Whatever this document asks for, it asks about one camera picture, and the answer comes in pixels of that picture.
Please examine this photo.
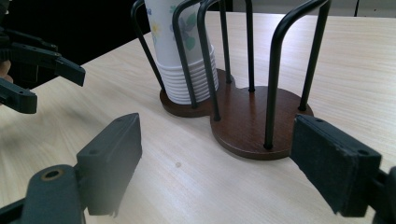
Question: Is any wooden cup holder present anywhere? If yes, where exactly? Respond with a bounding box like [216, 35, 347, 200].
[130, 0, 332, 161]

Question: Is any white paper cup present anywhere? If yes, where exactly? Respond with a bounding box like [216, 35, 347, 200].
[144, 0, 219, 105]

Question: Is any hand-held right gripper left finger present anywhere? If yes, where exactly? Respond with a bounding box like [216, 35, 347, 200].
[76, 112, 143, 217]

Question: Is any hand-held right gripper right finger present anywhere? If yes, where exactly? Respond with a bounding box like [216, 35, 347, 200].
[290, 114, 383, 218]

